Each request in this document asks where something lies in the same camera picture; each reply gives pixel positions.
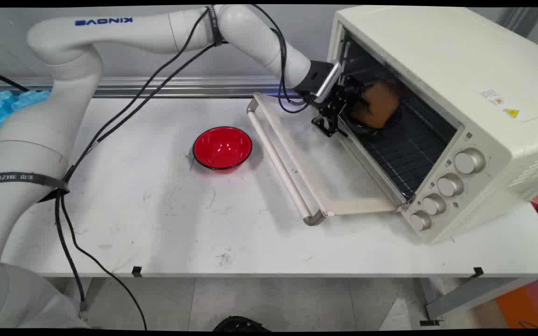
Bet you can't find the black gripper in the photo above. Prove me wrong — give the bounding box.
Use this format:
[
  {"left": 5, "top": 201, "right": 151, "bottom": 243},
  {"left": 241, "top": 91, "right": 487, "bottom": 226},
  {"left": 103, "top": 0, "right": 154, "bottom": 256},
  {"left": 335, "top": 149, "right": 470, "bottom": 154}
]
[{"left": 311, "top": 75, "right": 371, "bottom": 138}]

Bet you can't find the dark bowl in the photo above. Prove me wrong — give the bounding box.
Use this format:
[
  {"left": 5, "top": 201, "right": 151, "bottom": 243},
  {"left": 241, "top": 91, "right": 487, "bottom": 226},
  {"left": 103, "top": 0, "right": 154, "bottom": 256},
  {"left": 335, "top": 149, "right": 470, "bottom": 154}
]
[{"left": 345, "top": 110, "right": 403, "bottom": 137}]

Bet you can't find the red bowl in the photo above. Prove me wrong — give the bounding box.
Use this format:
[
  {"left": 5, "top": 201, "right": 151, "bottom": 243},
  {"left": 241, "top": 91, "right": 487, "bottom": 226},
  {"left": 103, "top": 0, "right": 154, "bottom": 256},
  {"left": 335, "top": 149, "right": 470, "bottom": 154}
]
[{"left": 192, "top": 126, "right": 253, "bottom": 171}]

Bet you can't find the brown bread slice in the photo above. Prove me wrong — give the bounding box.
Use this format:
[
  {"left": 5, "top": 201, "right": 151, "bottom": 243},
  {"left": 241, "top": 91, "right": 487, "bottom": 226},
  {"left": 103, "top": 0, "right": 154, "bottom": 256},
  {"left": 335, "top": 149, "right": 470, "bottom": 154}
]
[{"left": 351, "top": 82, "right": 403, "bottom": 129}]

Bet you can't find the cream toaster oven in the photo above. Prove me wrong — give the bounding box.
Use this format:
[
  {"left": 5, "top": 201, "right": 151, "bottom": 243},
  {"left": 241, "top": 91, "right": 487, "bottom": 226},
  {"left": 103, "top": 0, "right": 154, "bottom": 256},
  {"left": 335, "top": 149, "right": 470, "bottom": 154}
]
[{"left": 320, "top": 6, "right": 538, "bottom": 245}]

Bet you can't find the small silver oven knob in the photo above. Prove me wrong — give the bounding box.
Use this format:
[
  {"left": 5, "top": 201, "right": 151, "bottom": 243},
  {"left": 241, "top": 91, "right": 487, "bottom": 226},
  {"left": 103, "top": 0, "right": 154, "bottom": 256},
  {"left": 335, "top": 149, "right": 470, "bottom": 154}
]
[{"left": 410, "top": 210, "right": 432, "bottom": 232}]

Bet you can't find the large silver oven knob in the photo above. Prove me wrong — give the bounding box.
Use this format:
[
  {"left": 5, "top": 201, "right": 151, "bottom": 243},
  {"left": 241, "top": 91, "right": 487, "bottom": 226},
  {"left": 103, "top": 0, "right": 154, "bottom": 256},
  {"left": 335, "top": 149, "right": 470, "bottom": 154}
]
[{"left": 453, "top": 148, "right": 486, "bottom": 175}]

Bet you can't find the white label sticker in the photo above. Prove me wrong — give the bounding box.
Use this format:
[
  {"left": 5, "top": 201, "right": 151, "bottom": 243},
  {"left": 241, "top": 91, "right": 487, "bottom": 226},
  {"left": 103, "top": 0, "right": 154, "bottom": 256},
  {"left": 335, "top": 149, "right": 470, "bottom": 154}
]
[{"left": 480, "top": 89, "right": 505, "bottom": 105}]

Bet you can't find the grey table leg brace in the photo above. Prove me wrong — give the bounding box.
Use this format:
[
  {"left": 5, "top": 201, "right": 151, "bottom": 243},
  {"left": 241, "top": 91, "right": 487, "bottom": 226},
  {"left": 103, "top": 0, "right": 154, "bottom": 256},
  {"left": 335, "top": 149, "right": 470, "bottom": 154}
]
[{"left": 421, "top": 278, "right": 538, "bottom": 326}]

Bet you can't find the black round floor object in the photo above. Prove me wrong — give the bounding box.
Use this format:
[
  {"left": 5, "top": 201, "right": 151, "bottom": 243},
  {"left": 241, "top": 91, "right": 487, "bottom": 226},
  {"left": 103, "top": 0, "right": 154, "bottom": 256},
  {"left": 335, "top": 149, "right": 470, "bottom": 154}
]
[{"left": 213, "top": 316, "right": 269, "bottom": 332}]

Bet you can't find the orange floor mat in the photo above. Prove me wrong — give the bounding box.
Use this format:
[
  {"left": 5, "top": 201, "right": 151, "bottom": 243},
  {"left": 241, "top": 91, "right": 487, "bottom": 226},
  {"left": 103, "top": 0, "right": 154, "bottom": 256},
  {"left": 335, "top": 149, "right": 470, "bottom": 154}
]
[{"left": 496, "top": 280, "right": 538, "bottom": 329}]

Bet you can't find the thin black rod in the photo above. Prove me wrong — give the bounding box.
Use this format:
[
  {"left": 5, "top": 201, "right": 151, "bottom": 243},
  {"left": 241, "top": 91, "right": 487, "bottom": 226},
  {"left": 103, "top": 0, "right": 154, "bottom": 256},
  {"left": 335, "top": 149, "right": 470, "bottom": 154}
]
[{"left": 0, "top": 67, "right": 29, "bottom": 92}]

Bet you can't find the blue bubble wrap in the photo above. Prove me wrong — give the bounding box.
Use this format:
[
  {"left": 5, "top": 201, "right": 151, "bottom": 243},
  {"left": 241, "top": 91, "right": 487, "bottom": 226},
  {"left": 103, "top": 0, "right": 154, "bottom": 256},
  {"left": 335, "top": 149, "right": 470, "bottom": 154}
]
[{"left": 0, "top": 90, "right": 52, "bottom": 157}]

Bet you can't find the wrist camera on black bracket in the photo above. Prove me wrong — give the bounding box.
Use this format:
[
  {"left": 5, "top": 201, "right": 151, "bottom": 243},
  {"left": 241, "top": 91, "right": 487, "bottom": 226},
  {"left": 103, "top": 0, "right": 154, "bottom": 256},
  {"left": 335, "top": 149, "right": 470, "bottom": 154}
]
[{"left": 297, "top": 61, "right": 343, "bottom": 101}]

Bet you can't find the glass oven door with handle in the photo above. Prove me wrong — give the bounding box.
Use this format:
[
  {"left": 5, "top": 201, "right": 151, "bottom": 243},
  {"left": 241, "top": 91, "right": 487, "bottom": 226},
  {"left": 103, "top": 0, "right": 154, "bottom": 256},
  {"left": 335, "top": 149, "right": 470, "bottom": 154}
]
[{"left": 247, "top": 93, "right": 412, "bottom": 226}]

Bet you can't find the wire oven rack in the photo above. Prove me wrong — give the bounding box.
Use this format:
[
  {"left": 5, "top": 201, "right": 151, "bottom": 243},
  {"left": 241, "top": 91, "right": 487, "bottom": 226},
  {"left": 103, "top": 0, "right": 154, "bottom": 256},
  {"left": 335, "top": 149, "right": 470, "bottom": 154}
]
[{"left": 358, "top": 93, "right": 459, "bottom": 199}]

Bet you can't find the aluminium rail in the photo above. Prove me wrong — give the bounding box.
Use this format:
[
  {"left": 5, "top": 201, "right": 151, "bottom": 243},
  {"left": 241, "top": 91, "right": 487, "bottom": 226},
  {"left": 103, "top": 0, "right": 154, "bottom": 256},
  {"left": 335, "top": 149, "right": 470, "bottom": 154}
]
[{"left": 0, "top": 76, "right": 307, "bottom": 98}]

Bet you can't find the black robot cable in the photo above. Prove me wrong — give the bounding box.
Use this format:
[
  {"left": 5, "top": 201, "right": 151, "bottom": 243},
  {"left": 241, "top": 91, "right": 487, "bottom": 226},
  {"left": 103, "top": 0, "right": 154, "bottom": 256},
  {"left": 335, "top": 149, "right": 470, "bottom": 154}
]
[
  {"left": 54, "top": 6, "right": 314, "bottom": 322},
  {"left": 59, "top": 5, "right": 297, "bottom": 331}
]

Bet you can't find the black SAMZHE velcro strap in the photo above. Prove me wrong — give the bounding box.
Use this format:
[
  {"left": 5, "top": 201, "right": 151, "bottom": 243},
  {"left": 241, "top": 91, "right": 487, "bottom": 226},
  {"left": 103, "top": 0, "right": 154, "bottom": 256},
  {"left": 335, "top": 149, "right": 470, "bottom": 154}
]
[{"left": 0, "top": 173, "right": 70, "bottom": 203}]

